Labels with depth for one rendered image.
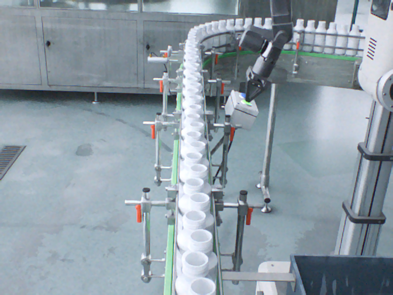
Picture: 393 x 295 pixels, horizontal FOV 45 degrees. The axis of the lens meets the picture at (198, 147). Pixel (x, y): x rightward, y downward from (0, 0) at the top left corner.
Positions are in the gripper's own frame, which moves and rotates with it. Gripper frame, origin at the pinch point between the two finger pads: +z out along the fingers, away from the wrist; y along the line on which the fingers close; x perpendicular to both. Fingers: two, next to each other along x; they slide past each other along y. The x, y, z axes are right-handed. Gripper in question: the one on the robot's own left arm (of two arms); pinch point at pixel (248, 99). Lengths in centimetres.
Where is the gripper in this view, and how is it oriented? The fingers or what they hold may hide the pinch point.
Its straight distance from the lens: 152.5
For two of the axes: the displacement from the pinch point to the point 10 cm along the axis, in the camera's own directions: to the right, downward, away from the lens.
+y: 0.2, 4.2, -9.1
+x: 9.3, 3.4, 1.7
